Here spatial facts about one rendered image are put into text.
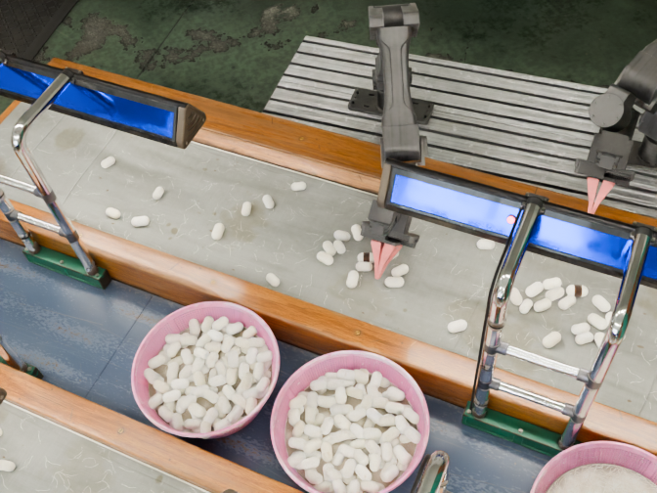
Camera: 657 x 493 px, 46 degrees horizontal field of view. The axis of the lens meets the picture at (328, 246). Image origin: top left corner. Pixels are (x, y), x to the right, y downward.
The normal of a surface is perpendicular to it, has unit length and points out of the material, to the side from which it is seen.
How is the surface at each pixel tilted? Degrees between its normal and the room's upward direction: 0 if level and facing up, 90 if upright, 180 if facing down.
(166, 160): 0
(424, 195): 58
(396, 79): 38
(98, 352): 0
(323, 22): 0
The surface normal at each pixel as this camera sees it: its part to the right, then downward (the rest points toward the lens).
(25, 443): -0.08, -0.58
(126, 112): -0.39, 0.33
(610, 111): -0.55, -0.03
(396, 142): -0.05, 0.04
